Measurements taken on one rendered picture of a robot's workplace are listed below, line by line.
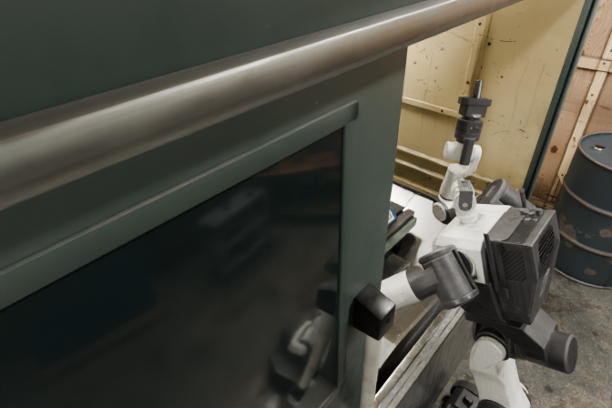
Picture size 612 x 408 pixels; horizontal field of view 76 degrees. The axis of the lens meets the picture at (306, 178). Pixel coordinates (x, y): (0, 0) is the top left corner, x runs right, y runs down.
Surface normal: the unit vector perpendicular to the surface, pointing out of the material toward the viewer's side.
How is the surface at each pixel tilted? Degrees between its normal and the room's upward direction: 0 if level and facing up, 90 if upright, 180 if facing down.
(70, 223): 90
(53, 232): 90
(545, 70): 90
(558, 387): 0
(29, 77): 90
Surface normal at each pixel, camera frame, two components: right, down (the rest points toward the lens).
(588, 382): -0.03, -0.83
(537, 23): -0.69, 0.42
